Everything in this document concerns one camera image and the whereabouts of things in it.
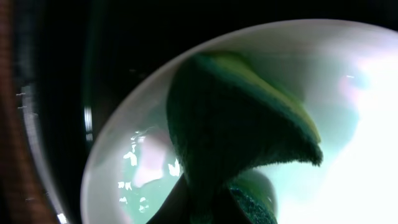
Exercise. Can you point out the dark round tray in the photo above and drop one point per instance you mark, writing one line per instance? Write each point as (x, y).
(74, 54)

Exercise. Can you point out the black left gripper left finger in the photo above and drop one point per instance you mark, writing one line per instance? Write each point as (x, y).
(176, 207)

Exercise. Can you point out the white plate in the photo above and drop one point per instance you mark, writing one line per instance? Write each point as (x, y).
(343, 73)

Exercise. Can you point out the green scouring sponge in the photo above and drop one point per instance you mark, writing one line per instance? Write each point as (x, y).
(224, 119)

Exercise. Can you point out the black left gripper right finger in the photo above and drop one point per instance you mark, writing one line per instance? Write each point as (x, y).
(253, 207)

